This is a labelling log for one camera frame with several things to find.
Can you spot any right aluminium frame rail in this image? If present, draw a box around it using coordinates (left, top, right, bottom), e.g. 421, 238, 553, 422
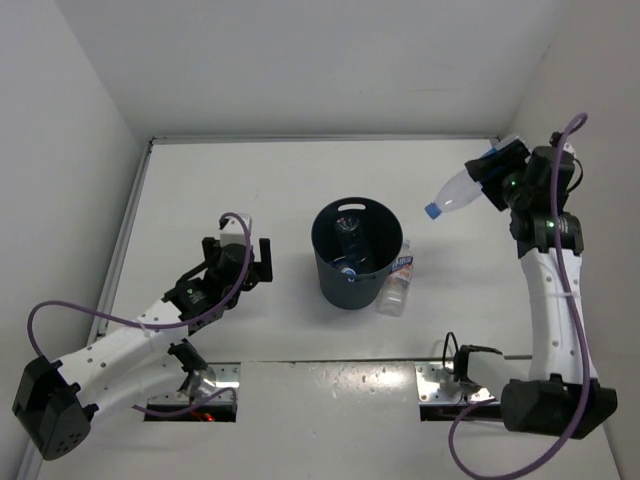
489, 135, 626, 480

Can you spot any orange label clear bottle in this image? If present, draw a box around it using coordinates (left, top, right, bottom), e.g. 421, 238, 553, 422
376, 239, 414, 317

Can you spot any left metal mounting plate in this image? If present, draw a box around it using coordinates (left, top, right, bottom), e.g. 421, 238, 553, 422
147, 363, 241, 408

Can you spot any dark grey plastic bin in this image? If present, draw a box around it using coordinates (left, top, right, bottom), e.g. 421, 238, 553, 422
311, 197, 403, 310

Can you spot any blue label Pocari bottle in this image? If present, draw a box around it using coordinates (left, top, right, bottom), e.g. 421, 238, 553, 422
329, 256, 375, 282

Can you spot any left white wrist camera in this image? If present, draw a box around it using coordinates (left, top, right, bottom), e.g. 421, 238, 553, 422
219, 213, 252, 247

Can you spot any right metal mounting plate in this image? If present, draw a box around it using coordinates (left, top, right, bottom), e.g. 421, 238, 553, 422
415, 361, 496, 407

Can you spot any metal mounting plate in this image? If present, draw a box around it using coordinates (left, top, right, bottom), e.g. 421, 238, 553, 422
147, 363, 241, 408
415, 361, 496, 407

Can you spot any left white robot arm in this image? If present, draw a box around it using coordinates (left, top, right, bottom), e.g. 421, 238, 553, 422
12, 237, 273, 461

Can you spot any clear bottle white cap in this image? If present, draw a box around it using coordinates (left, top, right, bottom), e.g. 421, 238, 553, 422
334, 215, 375, 272

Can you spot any left aluminium frame rail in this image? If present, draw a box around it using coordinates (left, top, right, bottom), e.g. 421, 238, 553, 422
14, 135, 154, 480

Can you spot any aluminium frame rail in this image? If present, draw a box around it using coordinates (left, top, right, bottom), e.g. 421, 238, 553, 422
489, 135, 626, 480
14, 135, 154, 480

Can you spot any blue cap clear bottle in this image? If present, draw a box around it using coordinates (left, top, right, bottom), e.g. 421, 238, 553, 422
424, 134, 521, 220

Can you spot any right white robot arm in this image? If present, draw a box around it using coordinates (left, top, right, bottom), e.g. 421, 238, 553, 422
453, 137, 618, 439

